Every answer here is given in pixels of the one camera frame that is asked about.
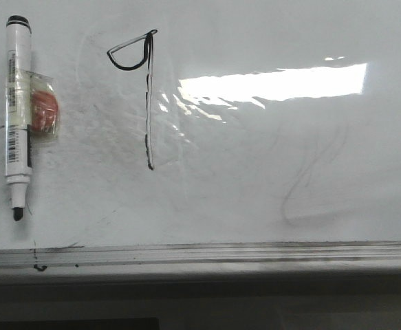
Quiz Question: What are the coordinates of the red magnet taped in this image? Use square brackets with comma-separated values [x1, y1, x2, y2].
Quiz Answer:
[30, 72, 60, 143]

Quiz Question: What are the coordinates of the white black-tipped whiteboard marker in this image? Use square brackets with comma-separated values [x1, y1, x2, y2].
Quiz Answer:
[5, 15, 32, 221]

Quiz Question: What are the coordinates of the white whiteboard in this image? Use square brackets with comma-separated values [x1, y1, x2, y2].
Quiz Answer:
[0, 1, 401, 249]

